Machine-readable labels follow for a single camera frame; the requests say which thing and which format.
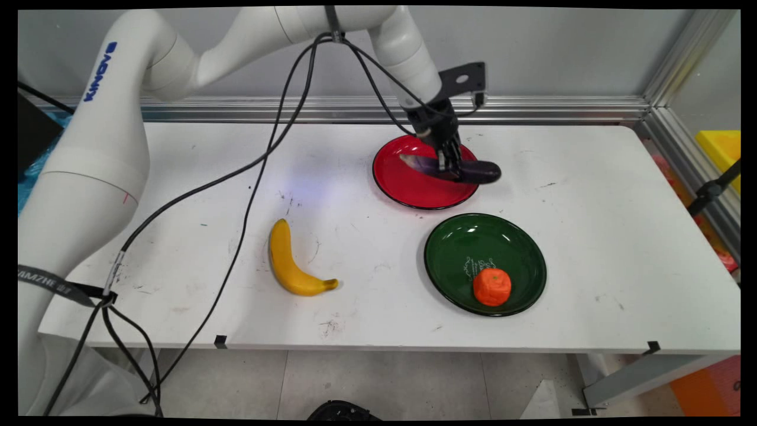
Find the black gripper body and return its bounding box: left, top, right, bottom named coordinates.
left=407, top=99, right=461, bottom=146

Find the purple toy eggplant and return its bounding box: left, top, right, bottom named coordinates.
left=399, top=153, right=503, bottom=186

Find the red plate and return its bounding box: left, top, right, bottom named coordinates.
left=372, top=134, right=481, bottom=211

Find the green plate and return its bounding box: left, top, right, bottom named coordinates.
left=423, top=213, right=547, bottom=318

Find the orange toy tangerine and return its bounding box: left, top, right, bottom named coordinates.
left=473, top=268, right=512, bottom=307

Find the yellow toy banana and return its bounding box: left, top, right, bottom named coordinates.
left=269, top=218, right=339, bottom=297

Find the black clamp stand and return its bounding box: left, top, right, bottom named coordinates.
left=686, top=159, right=741, bottom=217

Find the yellow bin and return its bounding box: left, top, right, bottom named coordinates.
left=695, top=130, right=741, bottom=196

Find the black round floor object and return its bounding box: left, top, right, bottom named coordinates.
left=307, top=400, right=383, bottom=421

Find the grey table leg brace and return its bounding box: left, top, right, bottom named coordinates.
left=571, top=353, right=723, bottom=416

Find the orange box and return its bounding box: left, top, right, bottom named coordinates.
left=668, top=355, right=741, bottom=417

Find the black monitor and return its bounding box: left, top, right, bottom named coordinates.
left=18, top=80, right=75, bottom=178

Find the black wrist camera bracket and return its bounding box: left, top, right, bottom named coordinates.
left=438, top=62, right=487, bottom=108

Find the long aluminium frame rail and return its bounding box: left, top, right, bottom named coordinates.
left=24, top=95, right=651, bottom=125

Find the black strap on arm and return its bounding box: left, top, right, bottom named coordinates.
left=323, top=6, right=346, bottom=43

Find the thin black cable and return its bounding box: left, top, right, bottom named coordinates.
left=139, top=35, right=487, bottom=405

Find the aluminium frame side rail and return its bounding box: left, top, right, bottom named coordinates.
left=636, top=9, right=741, bottom=262

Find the thick black cable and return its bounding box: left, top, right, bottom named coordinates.
left=43, top=33, right=422, bottom=417

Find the black printed strap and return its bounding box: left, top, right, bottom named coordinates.
left=18, top=265, right=118, bottom=308

